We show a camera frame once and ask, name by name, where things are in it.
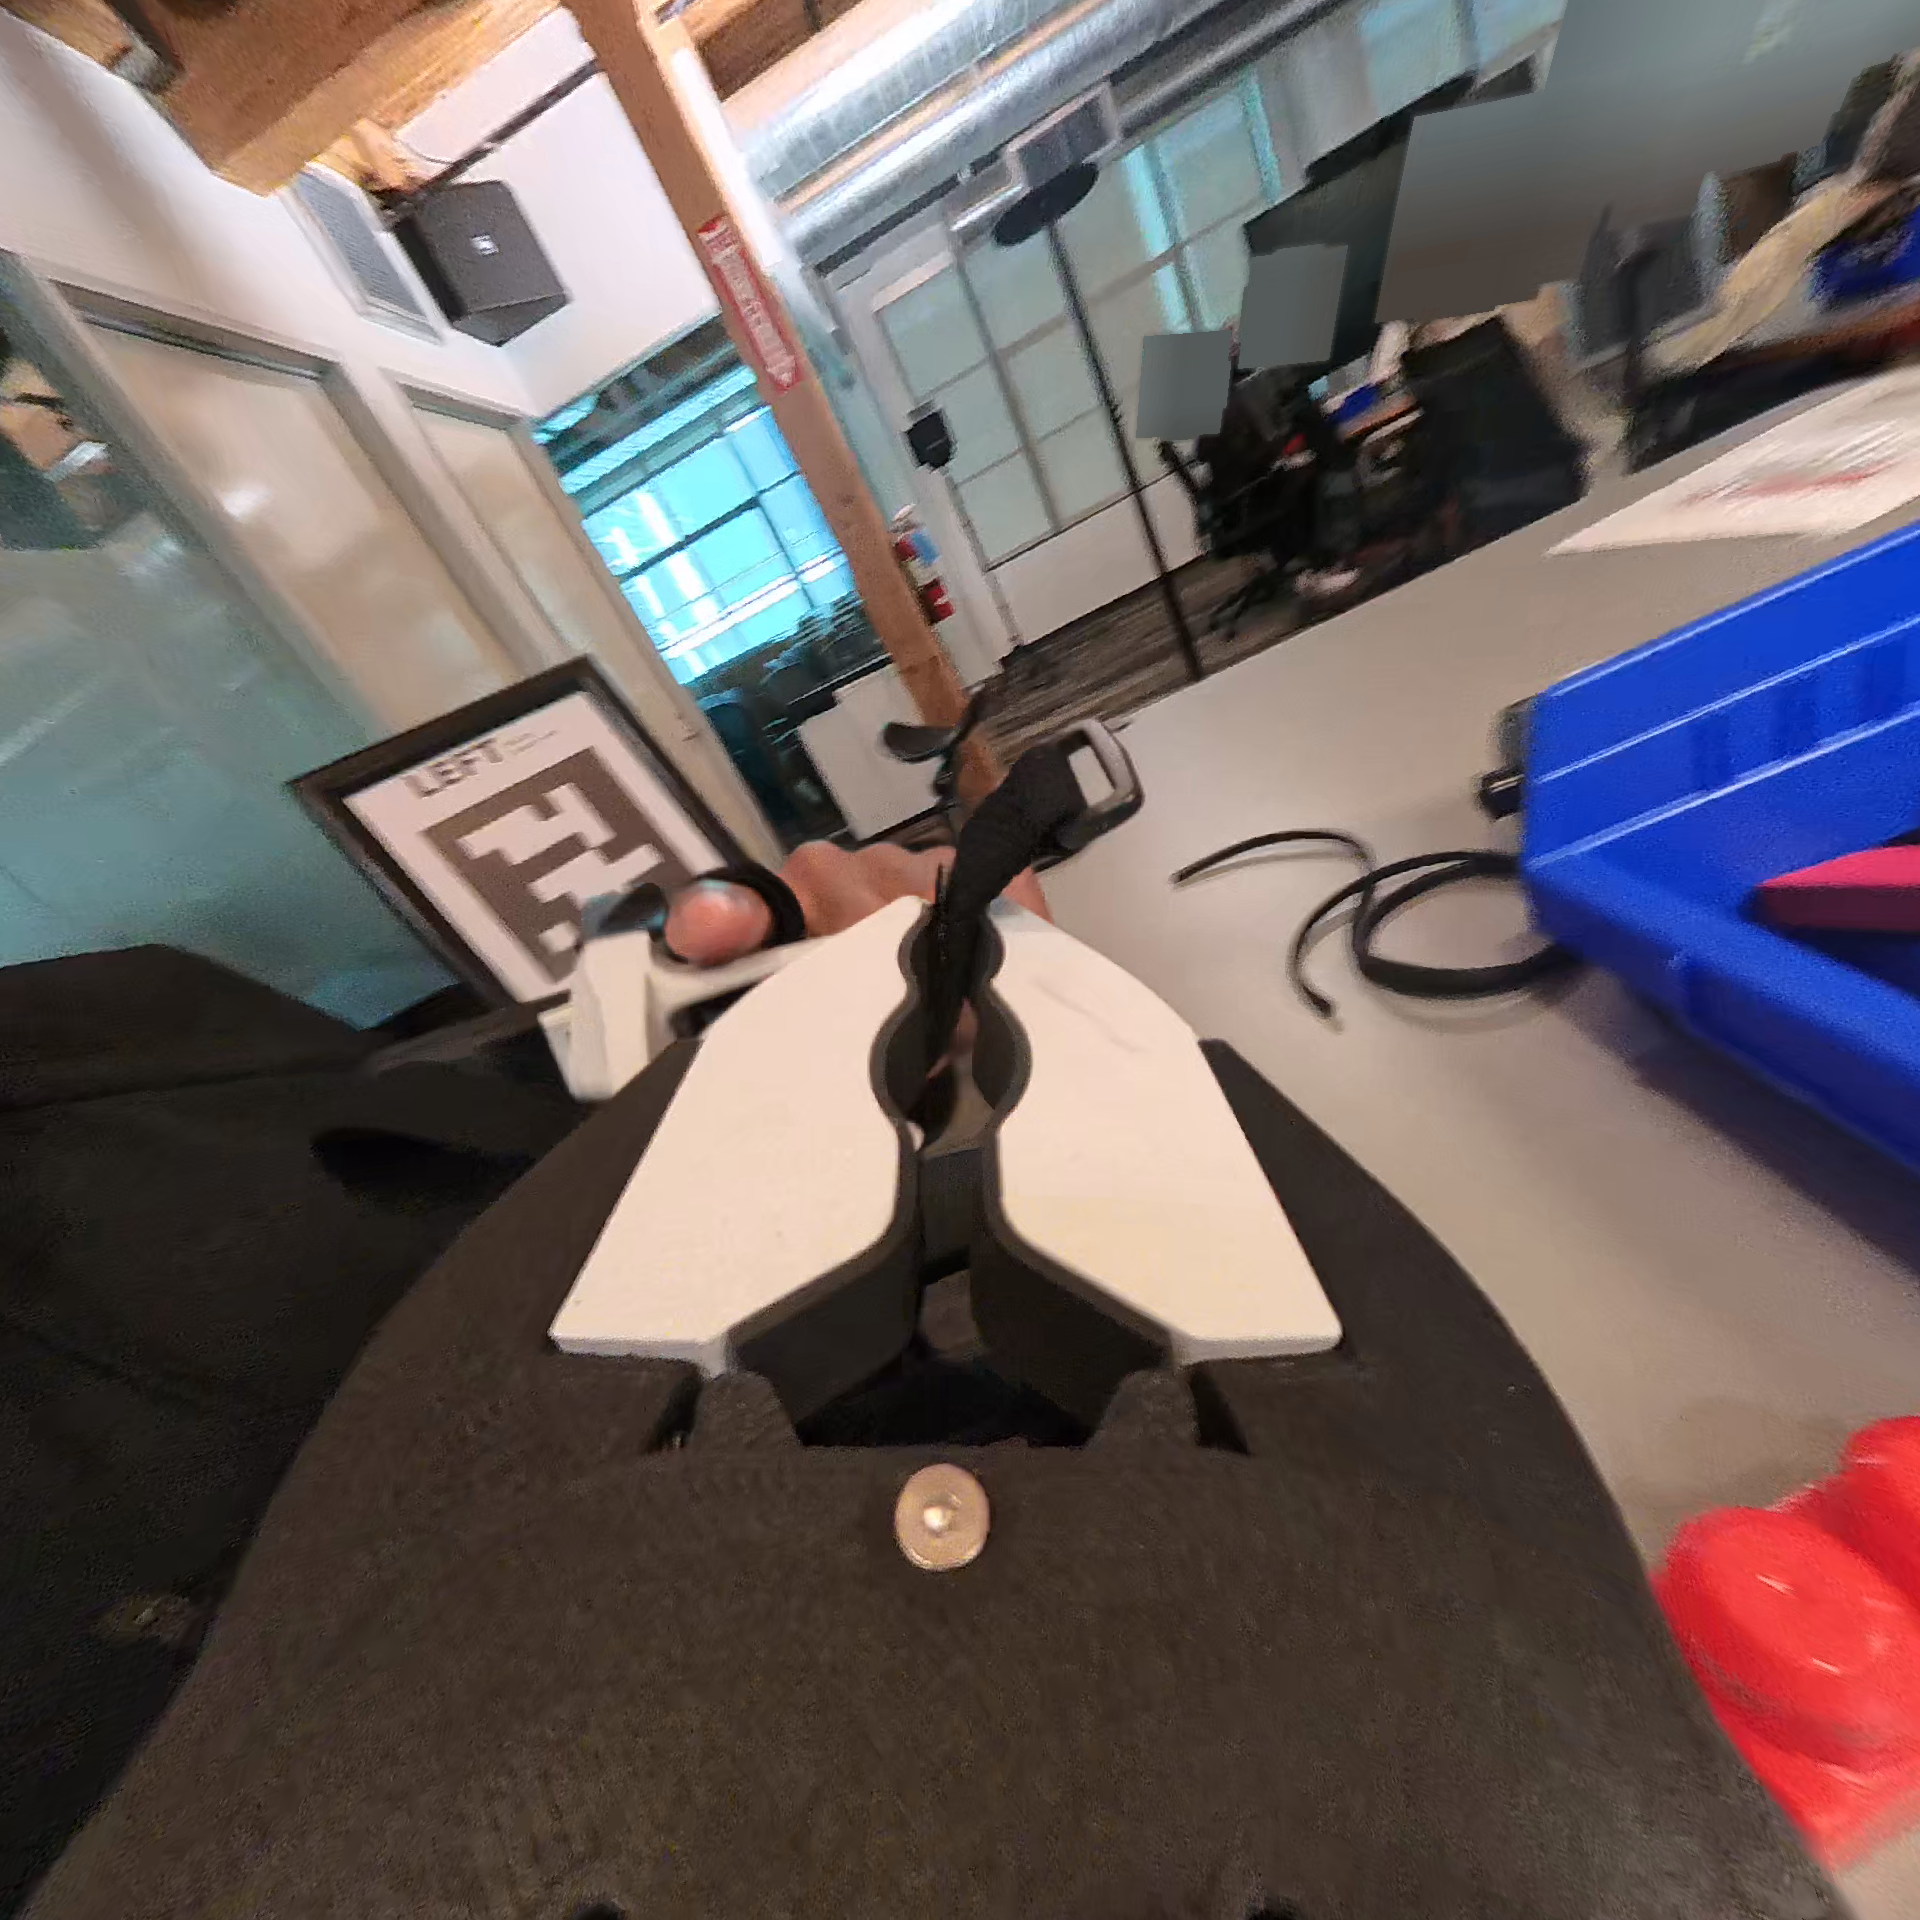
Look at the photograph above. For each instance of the black light stand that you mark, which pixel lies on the black light stand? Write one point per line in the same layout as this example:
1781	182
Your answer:
1119	452

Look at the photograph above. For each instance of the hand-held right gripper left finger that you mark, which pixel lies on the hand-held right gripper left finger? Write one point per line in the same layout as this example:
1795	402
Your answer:
750	1170

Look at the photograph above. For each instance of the black office chair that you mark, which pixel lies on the black office chair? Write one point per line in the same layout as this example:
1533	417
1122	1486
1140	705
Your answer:
1268	480

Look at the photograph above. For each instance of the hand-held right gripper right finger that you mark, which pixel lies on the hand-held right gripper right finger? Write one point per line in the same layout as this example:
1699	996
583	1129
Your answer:
1155	1185

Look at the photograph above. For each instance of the white cabinet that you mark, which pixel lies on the white cabinet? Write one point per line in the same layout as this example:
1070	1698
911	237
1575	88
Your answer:
863	758

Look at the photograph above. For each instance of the wall vent grille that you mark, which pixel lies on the wall vent grille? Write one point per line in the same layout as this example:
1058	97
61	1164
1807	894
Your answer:
361	248

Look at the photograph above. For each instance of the black wall speaker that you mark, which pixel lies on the black wall speaker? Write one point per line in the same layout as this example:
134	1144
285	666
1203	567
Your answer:
487	263

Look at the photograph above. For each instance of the red fire extinguisher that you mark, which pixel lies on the red fire extinguisher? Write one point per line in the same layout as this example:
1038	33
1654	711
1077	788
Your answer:
926	580

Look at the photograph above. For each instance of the red block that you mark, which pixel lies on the red block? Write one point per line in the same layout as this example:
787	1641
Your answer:
1845	893

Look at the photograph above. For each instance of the white paper sheet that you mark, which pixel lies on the white paper sheet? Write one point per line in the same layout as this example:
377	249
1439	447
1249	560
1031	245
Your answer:
1757	480

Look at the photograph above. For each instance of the silver ventilation duct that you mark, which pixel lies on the silver ventilation duct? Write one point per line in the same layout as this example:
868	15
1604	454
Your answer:
961	76

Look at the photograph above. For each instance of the wooden post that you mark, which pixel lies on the wooden post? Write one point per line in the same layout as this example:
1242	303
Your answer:
820	452

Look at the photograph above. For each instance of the red plastic object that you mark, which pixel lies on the red plastic object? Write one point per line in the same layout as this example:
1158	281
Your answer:
1787	1636

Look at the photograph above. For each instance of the red sign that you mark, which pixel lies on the red sign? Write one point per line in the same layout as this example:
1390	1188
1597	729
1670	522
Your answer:
748	301

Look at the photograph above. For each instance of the person's left hand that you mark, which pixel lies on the person's left hand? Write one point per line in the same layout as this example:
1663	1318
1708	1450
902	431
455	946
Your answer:
850	879

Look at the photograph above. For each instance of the small black wall box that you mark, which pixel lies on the small black wall box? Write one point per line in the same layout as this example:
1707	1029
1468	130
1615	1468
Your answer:
932	437

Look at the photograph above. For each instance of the blue plastic bin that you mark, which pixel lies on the blue plastic bin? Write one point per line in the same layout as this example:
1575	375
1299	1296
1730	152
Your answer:
1681	810

